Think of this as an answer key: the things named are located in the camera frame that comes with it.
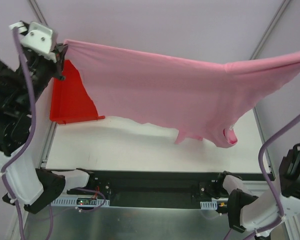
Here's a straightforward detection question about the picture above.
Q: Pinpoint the pink t shirt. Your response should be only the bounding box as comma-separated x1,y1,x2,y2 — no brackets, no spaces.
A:
66,40,300,148

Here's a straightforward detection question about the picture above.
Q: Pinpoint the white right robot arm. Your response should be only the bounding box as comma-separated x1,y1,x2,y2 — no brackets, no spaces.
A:
215,114,300,240

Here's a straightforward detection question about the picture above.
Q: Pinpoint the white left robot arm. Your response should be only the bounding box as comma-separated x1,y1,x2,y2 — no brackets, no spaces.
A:
0,44,96,214

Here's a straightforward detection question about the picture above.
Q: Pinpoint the red plastic bin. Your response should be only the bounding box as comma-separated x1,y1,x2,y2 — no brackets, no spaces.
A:
49,60,105,125

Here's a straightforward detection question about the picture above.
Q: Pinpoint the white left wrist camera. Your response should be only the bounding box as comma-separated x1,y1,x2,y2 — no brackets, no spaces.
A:
9,21,58,63

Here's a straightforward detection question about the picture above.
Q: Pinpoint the left aluminium corner post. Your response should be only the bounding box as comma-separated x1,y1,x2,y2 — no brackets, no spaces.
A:
27,0,49,27

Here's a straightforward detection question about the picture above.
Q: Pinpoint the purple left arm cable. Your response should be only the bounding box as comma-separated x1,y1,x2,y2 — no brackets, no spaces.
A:
1,26,107,240

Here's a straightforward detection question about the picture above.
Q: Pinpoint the left white cable duct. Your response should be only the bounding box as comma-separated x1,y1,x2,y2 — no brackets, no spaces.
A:
51,197,110,208

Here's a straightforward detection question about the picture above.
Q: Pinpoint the white cable duct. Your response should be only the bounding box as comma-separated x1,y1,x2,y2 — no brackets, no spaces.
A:
200,200,218,211
51,197,110,208

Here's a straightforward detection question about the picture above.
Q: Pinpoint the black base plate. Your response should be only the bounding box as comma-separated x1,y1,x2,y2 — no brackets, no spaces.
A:
64,170,231,210

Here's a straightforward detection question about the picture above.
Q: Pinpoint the right white cable duct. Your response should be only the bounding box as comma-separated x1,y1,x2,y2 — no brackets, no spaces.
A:
200,200,218,211

